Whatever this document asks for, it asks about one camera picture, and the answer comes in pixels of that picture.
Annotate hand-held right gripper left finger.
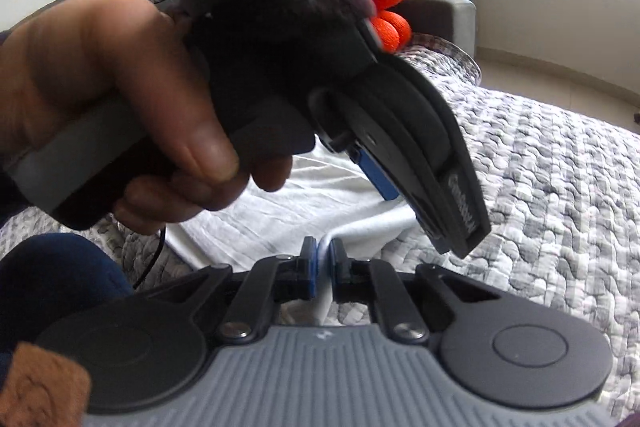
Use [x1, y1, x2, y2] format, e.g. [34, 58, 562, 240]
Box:
[145, 238, 317, 343]

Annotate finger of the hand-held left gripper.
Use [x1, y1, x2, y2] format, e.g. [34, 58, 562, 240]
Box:
[350, 144, 401, 202]

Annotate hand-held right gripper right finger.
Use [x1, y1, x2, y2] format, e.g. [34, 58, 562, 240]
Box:
[331, 241, 501, 343]

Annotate white pants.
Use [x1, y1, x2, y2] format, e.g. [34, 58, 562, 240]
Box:
[165, 152, 431, 328]

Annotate person's left hand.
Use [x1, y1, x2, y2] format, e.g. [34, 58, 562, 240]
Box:
[0, 0, 293, 235]

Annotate orange flower cushion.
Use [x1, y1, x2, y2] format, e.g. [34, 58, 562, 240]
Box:
[365, 0, 413, 52]

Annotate grey checkered quilt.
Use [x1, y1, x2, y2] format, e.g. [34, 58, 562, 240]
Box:
[0, 34, 640, 413]

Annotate person's navy leg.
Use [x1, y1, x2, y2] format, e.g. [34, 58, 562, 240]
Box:
[0, 234, 133, 358]

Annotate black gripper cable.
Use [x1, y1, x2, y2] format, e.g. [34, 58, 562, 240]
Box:
[132, 0, 251, 293]

